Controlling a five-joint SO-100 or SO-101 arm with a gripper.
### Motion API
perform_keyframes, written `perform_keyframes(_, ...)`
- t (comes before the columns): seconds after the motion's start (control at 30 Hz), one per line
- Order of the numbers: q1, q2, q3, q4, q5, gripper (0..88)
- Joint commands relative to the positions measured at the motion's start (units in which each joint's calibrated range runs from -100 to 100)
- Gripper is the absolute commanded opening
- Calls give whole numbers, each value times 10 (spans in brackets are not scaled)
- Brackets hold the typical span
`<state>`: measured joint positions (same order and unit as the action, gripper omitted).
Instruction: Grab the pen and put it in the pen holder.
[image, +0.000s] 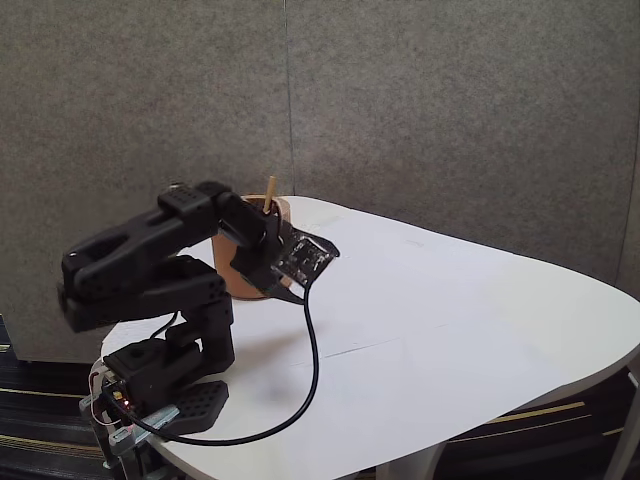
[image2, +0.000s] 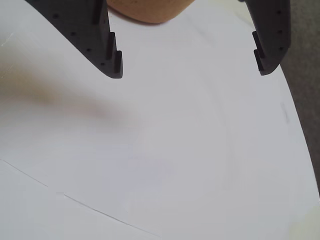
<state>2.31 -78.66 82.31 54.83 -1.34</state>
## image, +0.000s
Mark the brown cork pen holder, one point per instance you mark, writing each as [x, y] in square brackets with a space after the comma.
[225, 270]

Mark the white table leg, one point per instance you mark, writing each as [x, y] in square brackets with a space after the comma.
[617, 450]
[400, 467]

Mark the tan wooden pen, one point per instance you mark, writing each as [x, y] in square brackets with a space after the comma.
[270, 195]

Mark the grey felt partition panel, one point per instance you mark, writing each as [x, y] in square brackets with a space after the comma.
[125, 100]
[450, 100]

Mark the bare camera circuit board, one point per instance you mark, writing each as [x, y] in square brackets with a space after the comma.
[302, 262]

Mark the silver metal table clamp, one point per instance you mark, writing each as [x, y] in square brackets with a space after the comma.
[150, 424]

